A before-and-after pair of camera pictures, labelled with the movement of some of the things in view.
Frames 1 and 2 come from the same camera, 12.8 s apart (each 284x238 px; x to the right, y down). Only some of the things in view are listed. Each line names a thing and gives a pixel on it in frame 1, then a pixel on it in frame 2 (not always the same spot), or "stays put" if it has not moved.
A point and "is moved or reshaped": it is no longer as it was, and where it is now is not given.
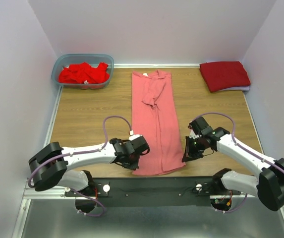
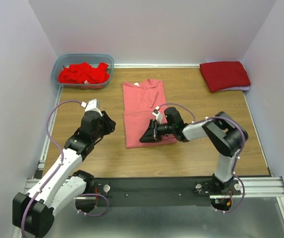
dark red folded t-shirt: [217, 76] stays put
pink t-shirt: [154, 117] is moved or reshaped
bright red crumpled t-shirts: [84, 73] stays put
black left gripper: [133, 166] → [109, 123]
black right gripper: [189, 154] → [152, 134]
